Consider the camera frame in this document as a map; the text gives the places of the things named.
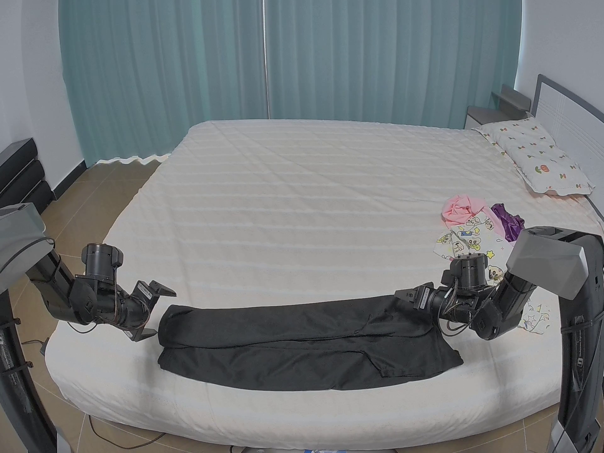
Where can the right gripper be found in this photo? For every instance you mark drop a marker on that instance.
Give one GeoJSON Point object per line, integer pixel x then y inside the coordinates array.
{"type": "Point", "coordinates": [436, 302]}

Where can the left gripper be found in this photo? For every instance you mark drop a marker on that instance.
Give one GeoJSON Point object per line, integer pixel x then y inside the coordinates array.
{"type": "Point", "coordinates": [132, 312]}

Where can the black T-shirt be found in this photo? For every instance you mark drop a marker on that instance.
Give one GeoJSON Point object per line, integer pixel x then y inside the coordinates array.
{"type": "Point", "coordinates": [283, 338]}

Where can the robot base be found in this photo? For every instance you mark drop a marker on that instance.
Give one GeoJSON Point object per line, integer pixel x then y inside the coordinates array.
{"type": "Point", "coordinates": [321, 451]}

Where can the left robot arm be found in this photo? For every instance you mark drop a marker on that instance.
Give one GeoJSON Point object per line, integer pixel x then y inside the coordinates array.
{"type": "Point", "coordinates": [52, 281]}

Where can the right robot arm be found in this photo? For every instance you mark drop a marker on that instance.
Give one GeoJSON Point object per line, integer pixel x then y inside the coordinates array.
{"type": "Point", "coordinates": [514, 295]}

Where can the pile of clothes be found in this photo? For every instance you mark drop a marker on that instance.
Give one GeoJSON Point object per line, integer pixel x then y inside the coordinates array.
{"type": "Point", "coordinates": [465, 227]}

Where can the bed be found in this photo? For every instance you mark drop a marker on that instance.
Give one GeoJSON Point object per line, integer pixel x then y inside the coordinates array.
{"type": "Point", "coordinates": [306, 196]}

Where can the black chest of drawers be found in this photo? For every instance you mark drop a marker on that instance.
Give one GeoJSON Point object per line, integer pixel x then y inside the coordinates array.
{"type": "Point", "coordinates": [21, 177]}

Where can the white printed pillow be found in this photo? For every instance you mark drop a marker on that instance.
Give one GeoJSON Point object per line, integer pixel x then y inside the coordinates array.
{"type": "Point", "coordinates": [533, 154]}

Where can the grey bedside table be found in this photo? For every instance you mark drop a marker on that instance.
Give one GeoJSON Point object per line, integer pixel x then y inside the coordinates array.
{"type": "Point", "coordinates": [495, 110]}

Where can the blue-green curtain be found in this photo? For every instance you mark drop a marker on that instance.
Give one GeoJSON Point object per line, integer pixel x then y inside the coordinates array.
{"type": "Point", "coordinates": [391, 45]}
{"type": "Point", "coordinates": [165, 64]}

